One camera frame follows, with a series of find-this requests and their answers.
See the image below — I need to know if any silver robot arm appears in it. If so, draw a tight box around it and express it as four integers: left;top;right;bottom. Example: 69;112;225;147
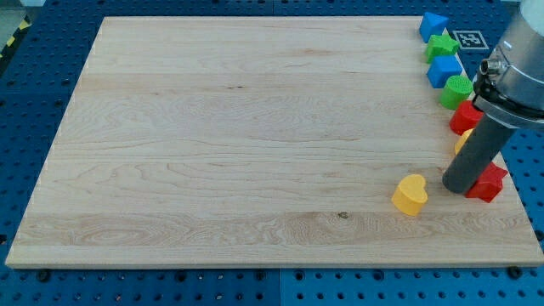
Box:
473;0;543;130

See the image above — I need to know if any yellow heart block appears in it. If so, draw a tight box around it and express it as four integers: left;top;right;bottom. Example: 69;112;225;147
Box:
391;174;428;217

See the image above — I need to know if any wooden board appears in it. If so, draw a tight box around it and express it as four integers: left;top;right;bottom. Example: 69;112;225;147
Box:
6;16;543;269

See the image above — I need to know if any blue cube block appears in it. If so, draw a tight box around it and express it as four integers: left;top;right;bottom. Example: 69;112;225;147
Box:
427;55;462;88

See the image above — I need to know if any yellow block behind tool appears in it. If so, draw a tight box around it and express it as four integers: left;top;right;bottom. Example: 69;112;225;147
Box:
454;128;473;155

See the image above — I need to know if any green cylinder block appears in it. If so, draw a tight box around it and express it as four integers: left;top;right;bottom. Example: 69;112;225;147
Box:
439;75;473;111

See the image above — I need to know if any red cylinder block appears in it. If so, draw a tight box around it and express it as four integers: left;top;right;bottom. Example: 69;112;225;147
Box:
449;100;484;135

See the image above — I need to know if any green star block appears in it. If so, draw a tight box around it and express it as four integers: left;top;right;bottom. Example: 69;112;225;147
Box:
424;34;460;64

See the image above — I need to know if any blue triangle block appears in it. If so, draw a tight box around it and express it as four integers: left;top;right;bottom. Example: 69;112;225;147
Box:
419;12;450;43

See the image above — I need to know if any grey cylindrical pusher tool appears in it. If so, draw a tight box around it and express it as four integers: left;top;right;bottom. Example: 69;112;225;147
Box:
442;115;514;195

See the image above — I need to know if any red star block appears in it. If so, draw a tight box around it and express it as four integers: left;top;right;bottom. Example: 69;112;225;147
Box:
464;162;508;203

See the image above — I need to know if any fiducial marker tag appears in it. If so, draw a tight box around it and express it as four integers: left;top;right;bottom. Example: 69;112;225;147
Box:
451;30;489;50

